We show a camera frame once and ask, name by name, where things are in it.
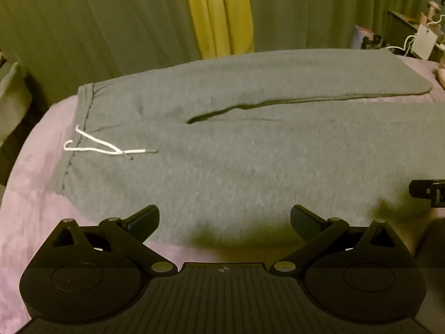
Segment green curtain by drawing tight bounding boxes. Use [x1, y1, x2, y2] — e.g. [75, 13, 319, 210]
[1, 0, 422, 106]

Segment purple patterned bag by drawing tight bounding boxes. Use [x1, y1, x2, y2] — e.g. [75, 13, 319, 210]
[350, 25, 382, 50]

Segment white charging cable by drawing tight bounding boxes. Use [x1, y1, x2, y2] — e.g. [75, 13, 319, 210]
[383, 13, 445, 58]

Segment grey sweatpants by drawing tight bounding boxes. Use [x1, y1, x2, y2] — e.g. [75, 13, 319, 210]
[49, 48, 445, 251]

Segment white tag card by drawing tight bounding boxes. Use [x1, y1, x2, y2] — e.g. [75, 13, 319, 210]
[411, 24, 437, 60]

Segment white drawstring cord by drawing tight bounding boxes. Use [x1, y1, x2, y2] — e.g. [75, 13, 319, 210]
[63, 124, 159, 161]

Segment pink bedside lamp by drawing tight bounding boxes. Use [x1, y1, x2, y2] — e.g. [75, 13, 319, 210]
[419, 0, 444, 26]

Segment dark nightstand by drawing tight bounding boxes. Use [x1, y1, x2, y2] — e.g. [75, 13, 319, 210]
[384, 11, 444, 63]

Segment pink fleece bed blanket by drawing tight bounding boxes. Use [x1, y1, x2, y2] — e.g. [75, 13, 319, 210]
[1, 57, 444, 333]

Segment yellow curtain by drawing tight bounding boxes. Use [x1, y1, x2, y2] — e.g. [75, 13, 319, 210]
[189, 0, 254, 59]

